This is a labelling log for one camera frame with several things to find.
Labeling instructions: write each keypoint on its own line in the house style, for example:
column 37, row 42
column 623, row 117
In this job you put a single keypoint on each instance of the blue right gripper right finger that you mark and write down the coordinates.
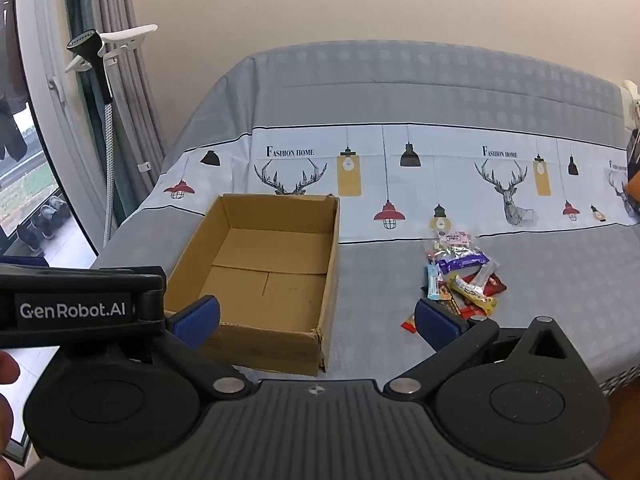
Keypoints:
column 436, row 325

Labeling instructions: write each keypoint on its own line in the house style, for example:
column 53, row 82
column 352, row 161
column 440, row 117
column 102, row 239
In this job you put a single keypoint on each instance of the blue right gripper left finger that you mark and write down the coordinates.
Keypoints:
column 194, row 324

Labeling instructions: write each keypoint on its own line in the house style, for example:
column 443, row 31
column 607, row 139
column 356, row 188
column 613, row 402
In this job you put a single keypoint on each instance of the small red gold candy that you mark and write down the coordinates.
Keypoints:
column 409, row 324

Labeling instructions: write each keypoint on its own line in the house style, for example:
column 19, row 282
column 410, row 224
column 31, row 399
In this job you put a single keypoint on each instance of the red snack packet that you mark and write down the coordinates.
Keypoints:
column 493, row 287

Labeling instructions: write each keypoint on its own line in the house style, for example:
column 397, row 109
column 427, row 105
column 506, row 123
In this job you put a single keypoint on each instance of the blue white snack bar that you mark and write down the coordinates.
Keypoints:
column 432, row 282

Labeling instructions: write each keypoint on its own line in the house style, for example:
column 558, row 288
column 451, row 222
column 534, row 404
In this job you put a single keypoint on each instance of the silver foil snack stick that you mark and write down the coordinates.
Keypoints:
column 483, row 275

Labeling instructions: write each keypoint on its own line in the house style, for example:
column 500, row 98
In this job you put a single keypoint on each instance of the person's left hand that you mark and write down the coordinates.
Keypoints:
column 9, row 373

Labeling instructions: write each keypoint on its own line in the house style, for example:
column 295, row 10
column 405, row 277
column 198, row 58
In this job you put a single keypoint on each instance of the yellow snack bar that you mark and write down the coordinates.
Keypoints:
column 485, row 303

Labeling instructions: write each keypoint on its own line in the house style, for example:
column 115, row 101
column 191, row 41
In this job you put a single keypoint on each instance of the purple snack wrapper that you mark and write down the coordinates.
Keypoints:
column 458, row 263

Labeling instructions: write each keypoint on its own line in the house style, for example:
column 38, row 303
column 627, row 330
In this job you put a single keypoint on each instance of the pair of shoes outside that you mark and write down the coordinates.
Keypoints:
column 44, row 222

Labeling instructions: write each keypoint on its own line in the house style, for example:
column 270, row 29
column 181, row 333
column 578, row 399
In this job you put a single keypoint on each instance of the open cardboard box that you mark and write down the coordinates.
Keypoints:
column 271, row 262

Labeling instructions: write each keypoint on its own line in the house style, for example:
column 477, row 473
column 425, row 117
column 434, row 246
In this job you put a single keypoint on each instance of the grey patterned sofa cover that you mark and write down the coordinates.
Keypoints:
column 414, row 139

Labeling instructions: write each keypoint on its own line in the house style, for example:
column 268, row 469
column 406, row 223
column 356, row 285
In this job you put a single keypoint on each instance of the orange dark object at edge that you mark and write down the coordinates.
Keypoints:
column 631, row 187

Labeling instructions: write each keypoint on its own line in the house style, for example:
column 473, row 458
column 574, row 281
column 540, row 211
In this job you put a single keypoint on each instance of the grey curtain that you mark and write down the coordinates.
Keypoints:
column 139, row 144

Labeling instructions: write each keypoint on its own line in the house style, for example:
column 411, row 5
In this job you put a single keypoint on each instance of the white window frame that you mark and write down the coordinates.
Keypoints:
column 60, row 112

